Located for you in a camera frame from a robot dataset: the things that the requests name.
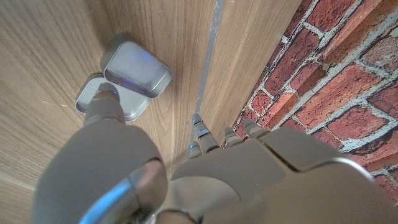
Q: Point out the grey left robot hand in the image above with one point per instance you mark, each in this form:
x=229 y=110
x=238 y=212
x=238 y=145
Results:
x=233 y=186

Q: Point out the silver hinged metal tin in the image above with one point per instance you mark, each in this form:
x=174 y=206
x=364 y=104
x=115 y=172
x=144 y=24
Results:
x=136 y=68

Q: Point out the printed red brick backdrop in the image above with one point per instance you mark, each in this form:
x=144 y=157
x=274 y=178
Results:
x=342 y=77

